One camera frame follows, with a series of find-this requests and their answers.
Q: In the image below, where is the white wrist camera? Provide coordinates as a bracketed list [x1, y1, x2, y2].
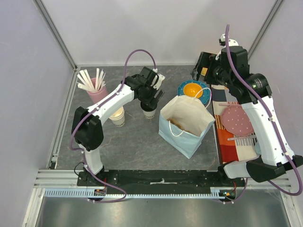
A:
[151, 74, 165, 90]
[219, 34, 239, 49]

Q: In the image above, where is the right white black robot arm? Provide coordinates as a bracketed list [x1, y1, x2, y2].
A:
[191, 46, 303, 186]

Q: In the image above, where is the white wrapped straws bundle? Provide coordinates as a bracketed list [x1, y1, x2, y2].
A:
[77, 68, 106, 93]

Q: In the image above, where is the pink dotted plate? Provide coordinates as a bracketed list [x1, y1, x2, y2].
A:
[221, 105, 254, 137]

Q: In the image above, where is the orange bowl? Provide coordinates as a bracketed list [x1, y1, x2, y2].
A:
[183, 83, 203, 98]

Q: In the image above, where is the slotted cable duct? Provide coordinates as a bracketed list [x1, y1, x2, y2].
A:
[44, 188, 231, 199]

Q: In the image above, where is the brown cardboard cup carrier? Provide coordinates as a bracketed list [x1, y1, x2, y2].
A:
[167, 118, 197, 137]

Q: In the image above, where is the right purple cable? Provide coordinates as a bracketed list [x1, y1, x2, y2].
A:
[222, 24, 303, 204]

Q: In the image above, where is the stack of white paper cups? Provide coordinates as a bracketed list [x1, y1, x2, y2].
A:
[109, 107, 125, 127]

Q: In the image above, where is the blue dotted plate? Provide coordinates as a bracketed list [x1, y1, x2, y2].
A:
[177, 80, 212, 107]

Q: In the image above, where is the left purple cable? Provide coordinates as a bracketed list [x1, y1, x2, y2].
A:
[70, 49, 157, 204]

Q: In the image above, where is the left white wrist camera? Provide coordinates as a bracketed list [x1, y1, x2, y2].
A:
[151, 74, 165, 90]

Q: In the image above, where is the light blue mug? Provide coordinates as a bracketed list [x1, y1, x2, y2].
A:
[254, 141, 261, 156]

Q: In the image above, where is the purple cable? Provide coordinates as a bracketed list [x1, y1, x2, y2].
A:
[222, 24, 303, 204]
[70, 49, 157, 204]

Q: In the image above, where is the colourful patterned placemat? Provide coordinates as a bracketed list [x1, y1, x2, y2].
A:
[211, 85, 257, 164]

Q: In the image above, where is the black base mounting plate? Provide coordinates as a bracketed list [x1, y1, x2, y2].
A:
[77, 169, 246, 196]

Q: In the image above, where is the light blue paper bag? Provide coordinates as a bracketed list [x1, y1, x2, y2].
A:
[159, 95, 215, 159]

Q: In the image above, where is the pink straw holder cup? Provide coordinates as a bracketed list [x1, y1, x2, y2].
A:
[87, 86, 109, 104]

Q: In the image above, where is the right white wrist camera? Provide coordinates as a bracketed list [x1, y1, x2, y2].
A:
[219, 34, 239, 49]

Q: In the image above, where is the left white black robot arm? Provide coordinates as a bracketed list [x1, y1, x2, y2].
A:
[71, 67, 165, 186]

